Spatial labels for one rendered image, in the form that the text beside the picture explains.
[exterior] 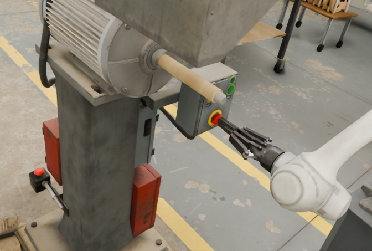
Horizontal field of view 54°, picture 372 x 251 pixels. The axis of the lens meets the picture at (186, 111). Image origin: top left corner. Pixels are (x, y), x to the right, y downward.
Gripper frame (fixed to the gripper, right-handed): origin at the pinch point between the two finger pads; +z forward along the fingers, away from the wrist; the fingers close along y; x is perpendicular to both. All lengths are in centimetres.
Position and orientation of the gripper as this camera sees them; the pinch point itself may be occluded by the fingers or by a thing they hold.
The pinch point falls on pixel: (227, 126)
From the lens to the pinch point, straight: 116.3
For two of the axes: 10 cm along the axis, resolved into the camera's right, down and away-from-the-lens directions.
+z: -6.7, -5.0, 5.6
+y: 7.3, -2.9, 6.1
